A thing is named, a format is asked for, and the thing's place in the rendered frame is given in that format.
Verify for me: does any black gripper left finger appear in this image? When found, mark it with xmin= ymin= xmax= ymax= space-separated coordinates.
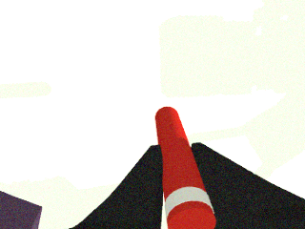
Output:
xmin=70 ymin=144 xmax=164 ymax=229

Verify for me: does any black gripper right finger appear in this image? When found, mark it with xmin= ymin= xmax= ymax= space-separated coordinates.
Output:
xmin=191 ymin=142 xmax=305 ymax=229

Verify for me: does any red peg with white band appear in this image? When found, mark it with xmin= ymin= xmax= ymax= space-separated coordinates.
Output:
xmin=155 ymin=106 xmax=216 ymax=229

